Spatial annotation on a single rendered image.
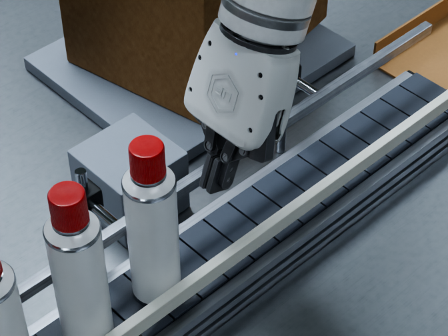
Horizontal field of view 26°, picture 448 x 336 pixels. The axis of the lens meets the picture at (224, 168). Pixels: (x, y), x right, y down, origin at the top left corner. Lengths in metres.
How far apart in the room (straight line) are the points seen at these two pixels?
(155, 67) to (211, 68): 0.33
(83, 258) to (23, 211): 0.33
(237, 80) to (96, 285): 0.23
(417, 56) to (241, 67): 0.56
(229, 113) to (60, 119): 0.44
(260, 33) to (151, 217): 0.20
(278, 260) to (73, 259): 0.28
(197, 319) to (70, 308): 0.15
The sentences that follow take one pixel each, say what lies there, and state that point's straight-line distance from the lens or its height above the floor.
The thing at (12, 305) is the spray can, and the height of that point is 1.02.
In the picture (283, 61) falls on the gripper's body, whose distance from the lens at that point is 0.88.
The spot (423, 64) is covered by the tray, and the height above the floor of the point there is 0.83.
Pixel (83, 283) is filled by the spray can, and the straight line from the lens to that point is 0.89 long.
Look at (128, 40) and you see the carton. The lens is 1.25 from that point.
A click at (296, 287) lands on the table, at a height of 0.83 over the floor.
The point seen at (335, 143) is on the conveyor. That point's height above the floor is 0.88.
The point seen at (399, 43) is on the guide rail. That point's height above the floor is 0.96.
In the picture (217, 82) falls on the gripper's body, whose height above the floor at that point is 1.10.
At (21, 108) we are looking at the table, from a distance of 1.33.
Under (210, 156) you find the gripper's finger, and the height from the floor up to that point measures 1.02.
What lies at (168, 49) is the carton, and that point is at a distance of 1.21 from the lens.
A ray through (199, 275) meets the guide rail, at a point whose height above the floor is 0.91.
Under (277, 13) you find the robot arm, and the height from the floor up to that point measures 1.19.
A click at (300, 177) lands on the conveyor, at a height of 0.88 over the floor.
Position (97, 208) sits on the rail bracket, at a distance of 1.00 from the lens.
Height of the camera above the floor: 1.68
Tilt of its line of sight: 44 degrees down
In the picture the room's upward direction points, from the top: straight up
